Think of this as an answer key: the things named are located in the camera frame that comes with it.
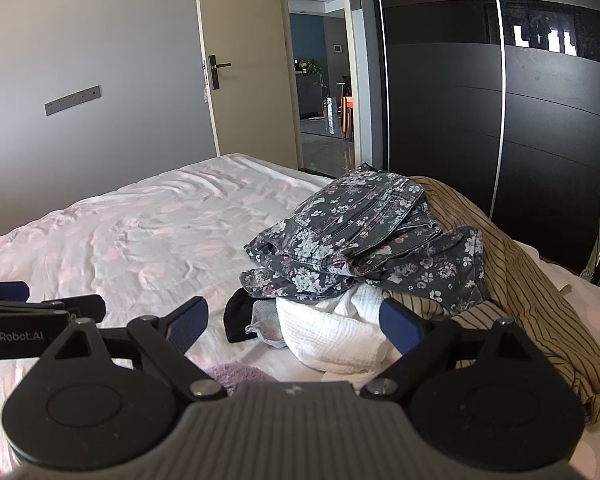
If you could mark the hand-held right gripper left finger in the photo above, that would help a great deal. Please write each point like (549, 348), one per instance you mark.
(190, 325)

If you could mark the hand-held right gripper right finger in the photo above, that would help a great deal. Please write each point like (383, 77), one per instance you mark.
(400, 330)

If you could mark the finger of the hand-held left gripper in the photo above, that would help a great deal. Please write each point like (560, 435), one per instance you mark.
(2, 291)
(85, 306)

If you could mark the dark floral pants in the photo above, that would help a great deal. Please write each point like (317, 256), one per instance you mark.
(360, 220)

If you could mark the black cloth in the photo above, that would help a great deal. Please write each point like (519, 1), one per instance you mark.
(237, 317)

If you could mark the purple fleece robe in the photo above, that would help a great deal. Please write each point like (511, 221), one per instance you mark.
(235, 376)

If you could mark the grey cloth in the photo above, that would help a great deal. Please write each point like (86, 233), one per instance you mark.
(265, 322)

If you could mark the white textured garment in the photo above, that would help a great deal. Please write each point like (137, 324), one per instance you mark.
(320, 330)

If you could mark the beige striped shirt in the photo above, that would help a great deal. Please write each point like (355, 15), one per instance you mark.
(530, 300)

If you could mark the black wardrobe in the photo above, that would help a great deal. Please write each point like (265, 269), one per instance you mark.
(440, 110)

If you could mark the orange chair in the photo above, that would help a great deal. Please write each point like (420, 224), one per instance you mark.
(348, 110)

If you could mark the dark sideboard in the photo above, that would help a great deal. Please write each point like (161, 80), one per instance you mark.
(310, 95)

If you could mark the cream door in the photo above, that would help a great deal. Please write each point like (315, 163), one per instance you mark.
(250, 60)

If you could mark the potted plant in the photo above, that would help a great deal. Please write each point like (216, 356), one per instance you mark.
(310, 65)

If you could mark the grey wall switch panel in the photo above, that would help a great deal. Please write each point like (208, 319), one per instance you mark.
(72, 100)

